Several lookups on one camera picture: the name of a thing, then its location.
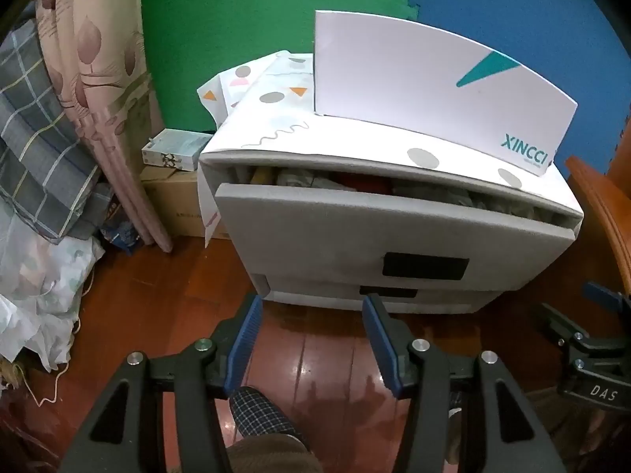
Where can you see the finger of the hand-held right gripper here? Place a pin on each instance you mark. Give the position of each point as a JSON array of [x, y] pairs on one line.
[[609, 296], [562, 325]]

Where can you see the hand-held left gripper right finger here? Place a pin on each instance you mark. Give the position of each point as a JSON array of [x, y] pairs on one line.
[[382, 340]]

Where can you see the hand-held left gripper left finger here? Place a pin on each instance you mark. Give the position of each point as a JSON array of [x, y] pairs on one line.
[[246, 340]]

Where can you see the wooden drawer with grey front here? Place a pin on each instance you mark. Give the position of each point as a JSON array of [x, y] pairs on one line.
[[305, 236]]

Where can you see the pile of clothes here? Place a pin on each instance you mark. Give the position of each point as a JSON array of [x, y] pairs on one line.
[[419, 189]]

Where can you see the white cardboard box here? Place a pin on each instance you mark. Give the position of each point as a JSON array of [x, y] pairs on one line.
[[394, 74]]

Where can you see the person's plaid trouser leg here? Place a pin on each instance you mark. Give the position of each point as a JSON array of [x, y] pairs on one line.
[[261, 414]]

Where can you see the orange-brown wooden chair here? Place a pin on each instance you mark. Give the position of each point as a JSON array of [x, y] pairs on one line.
[[596, 197]]

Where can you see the brown knit cloth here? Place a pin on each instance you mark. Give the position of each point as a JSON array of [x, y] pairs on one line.
[[266, 456]]

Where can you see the brown cardboard box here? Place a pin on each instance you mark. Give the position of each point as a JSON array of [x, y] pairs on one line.
[[172, 202]]

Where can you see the grey nightstand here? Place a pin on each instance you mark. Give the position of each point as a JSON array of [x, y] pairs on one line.
[[208, 182]]

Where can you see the blue packet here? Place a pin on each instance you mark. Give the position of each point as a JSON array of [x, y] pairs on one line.
[[121, 234]]

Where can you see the small white and blue box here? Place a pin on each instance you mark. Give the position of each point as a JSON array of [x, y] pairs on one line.
[[177, 145]]

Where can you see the white patterned paper cover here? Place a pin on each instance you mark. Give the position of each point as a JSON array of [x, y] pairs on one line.
[[276, 123]]

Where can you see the pink floral curtain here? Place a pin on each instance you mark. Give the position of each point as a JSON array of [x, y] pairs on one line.
[[98, 83]]

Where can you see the grey plaid blanket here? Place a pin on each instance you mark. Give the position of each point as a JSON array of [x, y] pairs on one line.
[[34, 133]]

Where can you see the blue foam wall mat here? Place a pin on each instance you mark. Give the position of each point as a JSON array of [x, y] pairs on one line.
[[517, 5]]

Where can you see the green foam wall mat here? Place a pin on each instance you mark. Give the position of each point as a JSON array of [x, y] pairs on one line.
[[222, 19]]

